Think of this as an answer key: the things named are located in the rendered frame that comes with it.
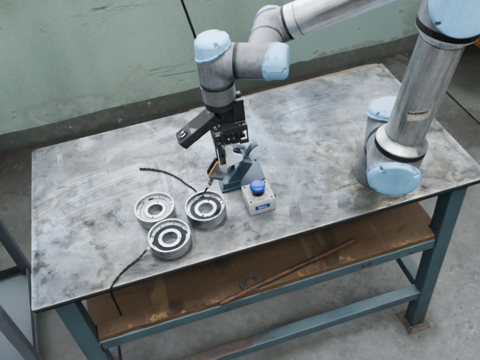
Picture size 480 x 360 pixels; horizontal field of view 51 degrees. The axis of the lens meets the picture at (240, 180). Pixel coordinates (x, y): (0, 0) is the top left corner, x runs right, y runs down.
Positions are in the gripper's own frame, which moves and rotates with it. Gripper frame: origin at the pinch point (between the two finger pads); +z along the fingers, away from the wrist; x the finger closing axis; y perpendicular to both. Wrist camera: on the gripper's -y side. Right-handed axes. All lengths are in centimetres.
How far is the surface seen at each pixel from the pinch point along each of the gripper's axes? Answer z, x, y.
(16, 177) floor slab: 93, 128, -95
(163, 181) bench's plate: 13.0, 13.1, -15.5
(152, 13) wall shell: 31, 157, -5
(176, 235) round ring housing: 11.2, -9.0, -14.9
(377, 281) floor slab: 93, 11, 57
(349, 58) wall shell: 87, 162, 108
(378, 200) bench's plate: 13.2, -12.4, 37.9
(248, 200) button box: 8.6, -5.8, 5.1
